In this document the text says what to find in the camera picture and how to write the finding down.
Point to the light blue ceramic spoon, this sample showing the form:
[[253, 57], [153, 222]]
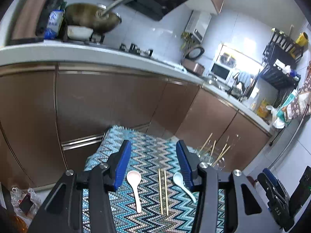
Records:
[[178, 180]]

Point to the pink rice cooker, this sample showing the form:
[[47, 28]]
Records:
[[190, 58]]

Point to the white gas water heater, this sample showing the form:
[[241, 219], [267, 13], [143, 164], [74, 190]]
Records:
[[197, 25]]

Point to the brass wok with handle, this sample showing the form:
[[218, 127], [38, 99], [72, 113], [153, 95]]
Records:
[[102, 19]]

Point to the white pink ceramic spoon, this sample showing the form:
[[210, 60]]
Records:
[[134, 178]]

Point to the white microwave oven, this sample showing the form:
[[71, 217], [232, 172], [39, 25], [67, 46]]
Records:
[[221, 72]]

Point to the yellow roll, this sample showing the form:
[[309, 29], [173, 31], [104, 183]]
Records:
[[302, 40]]

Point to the white bowl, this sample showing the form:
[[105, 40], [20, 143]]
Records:
[[79, 32]]

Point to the zigzag knitted table cloth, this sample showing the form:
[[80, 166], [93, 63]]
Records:
[[148, 154]]

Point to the brown lower cabinets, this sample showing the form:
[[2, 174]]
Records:
[[54, 115]]

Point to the gas stove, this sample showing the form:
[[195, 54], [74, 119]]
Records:
[[133, 49]]

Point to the black wall rack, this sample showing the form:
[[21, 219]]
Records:
[[280, 59]]

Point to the blue label bottle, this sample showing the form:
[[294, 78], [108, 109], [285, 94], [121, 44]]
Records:
[[54, 24]]

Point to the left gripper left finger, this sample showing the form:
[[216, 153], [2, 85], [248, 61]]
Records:
[[62, 209]]

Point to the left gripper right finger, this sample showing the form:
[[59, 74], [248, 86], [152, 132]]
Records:
[[245, 211]]

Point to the patterned hanging apron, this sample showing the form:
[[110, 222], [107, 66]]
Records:
[[301, 103]]

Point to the yellow bottle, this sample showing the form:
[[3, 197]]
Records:
[[262, 111]]

